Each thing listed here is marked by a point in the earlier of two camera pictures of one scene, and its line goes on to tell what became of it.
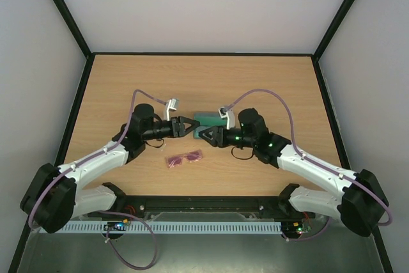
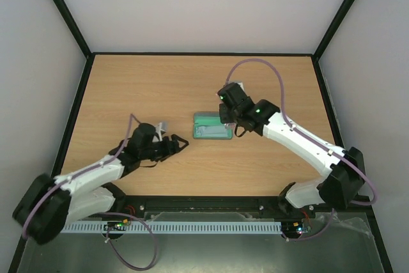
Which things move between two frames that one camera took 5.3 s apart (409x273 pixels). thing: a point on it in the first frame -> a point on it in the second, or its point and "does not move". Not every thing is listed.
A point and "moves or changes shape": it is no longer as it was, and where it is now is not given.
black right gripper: (220, 137) -> (224, 114)
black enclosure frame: (316, 56) does not move
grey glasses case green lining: (208, 120) does not move
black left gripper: (177, 128) -> (170, 149)
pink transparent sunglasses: (172, 161) moves or changes shape
